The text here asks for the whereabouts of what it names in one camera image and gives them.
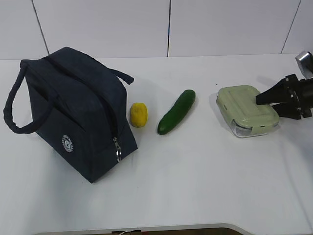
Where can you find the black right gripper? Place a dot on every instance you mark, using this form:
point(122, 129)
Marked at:
point(299, 98)

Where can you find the green cucumber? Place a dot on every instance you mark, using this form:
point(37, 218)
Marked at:
point(177, 113)

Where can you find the yellow lemon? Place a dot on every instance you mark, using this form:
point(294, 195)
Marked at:
point(138, 115)

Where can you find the navy blue lunch bag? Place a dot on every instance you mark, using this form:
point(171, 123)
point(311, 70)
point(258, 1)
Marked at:
point(78, 107)

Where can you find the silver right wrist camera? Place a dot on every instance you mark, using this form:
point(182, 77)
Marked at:
point(305, 64)

